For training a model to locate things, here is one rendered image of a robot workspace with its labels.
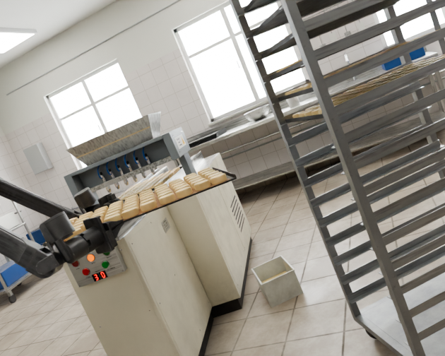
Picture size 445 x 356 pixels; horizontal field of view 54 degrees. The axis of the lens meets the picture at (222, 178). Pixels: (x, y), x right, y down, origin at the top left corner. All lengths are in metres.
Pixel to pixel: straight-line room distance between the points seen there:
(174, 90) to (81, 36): 1.54
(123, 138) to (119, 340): 1.15
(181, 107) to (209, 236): 3.54
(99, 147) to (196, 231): 0.77
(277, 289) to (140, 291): 0.93
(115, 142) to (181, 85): 3.33
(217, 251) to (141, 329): 0.75
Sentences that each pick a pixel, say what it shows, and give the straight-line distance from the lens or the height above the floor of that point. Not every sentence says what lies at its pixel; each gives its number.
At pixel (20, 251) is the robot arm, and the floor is 1.06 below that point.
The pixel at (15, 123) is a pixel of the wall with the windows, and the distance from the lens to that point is 7.52.
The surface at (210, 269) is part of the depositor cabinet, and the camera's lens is 2.70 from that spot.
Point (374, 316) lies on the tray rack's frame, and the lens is 2.02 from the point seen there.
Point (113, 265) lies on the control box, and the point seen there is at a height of 0.74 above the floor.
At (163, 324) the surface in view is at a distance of 2.10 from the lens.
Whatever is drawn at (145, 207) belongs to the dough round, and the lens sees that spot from 1.29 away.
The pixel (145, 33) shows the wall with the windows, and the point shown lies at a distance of 6.11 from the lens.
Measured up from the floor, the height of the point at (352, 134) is 0.96.
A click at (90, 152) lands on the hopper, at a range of 2.75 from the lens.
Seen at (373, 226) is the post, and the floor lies 0.68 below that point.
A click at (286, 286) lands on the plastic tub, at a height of 0.08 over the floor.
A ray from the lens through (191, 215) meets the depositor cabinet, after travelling 2.60.
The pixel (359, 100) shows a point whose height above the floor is 1.05.
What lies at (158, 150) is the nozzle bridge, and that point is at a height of 1.10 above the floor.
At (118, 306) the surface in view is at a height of 0.55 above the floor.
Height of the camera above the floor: 1.20
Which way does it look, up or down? 9 degrees down
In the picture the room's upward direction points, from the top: 23 degrees counter-clockwise
